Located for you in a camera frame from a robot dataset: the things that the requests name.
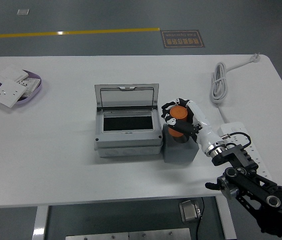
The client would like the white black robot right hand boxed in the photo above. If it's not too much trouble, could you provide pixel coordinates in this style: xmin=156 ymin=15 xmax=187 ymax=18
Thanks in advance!
xmin=161 ymin=97 xmax=225 ymax=154

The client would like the orange cylinder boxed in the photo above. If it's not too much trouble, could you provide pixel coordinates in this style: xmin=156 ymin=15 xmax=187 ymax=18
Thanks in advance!
xmin=167 ymin=105 xmax=190 ymax=138

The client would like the grey junction box clear lid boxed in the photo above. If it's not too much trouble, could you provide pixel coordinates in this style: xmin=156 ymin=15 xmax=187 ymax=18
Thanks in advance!
xmin=93 ymin=83 xmax=164 ymax=158

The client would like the grey cube with round hole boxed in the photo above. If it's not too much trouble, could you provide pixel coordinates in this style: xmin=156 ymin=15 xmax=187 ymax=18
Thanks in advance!
xmin=162 ymin=123 xmax=199 ymax=164

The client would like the grey metal foot pedal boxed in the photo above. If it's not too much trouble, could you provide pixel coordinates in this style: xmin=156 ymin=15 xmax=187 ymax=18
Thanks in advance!
xmin=178 ymin=199 xmax=202 ymax=223

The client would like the white table leg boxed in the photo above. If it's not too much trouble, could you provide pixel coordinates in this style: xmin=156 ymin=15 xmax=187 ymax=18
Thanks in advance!
xmin=215 ymin=196 xmax=237 ymax=240
xmin=32 ymin=206 xmax=50 ymax=240

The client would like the brown floor sign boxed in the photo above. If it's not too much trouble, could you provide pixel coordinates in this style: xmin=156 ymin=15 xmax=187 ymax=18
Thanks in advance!
xmin=160 ymin=29 xmax=206 ymax=49

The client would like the yellow floor tape line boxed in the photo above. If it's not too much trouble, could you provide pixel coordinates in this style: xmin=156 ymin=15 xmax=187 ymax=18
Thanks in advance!
xmin=0 ymin=27 xmax=161 ymax=40

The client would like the purple oval tray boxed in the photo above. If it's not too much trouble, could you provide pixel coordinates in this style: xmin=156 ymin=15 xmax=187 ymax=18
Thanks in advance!
xmin=0 ymin=69 xmax=43 ymax=109

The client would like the white socket module with holes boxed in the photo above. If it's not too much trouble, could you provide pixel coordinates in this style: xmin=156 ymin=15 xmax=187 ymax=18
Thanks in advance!
xmin=15 ymin=77 xmax=42 ymax=99

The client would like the white power cord with plug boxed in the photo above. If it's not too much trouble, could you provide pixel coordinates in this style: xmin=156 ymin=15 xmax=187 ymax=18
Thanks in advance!
xmin=210 ymin=51 xmax=261 ymax=124

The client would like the thin black cable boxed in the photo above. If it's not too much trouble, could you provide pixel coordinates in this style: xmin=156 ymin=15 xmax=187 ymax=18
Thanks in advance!
xmin=195 ymin=197 xmax=205 ymax=240

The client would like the metal base plate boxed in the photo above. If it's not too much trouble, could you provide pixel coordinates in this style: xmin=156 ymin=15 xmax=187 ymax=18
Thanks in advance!
xmin=65 ymin=227 xmax=192 ymax=240

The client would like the white wall socket plate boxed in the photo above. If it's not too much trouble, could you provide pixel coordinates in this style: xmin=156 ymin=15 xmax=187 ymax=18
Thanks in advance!
xmin=0 ymin=79 xmax=27 ymax=109

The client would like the white wall switch plate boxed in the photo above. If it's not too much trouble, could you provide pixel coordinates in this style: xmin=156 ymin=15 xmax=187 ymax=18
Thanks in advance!
xmin=0 ymin=64 xmax=29 ymax=83

